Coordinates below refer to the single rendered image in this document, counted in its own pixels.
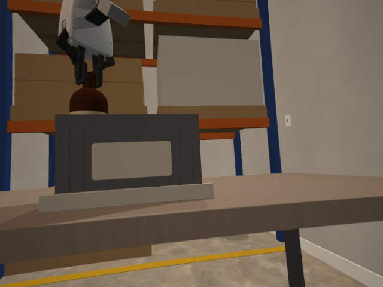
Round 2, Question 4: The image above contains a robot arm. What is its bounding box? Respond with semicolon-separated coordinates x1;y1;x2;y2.
85;0;131;27

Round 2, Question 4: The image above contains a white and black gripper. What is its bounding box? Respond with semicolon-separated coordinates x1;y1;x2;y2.
55;0;115;88

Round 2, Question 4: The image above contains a dark brown glass bottle with tan label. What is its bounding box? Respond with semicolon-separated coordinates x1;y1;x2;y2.
69;72;108;115

